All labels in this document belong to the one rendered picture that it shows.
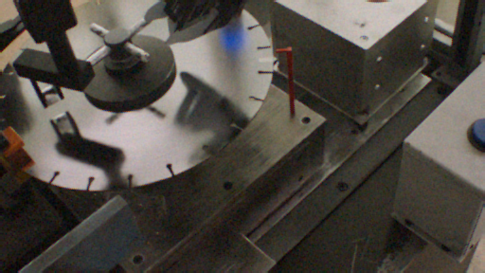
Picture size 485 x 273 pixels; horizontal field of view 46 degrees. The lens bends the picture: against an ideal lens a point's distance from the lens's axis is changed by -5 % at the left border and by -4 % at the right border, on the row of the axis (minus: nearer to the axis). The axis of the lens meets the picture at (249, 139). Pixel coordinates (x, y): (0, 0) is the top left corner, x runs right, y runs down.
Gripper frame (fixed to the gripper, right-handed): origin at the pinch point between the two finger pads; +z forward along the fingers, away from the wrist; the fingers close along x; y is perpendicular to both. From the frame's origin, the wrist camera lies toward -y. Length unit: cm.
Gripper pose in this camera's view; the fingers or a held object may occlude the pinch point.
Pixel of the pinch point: (182, 29)
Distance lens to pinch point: 67.3
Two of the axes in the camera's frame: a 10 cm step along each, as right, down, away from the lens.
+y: -6.6, 4.7, -5.9
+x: 6.3, 7.7, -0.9
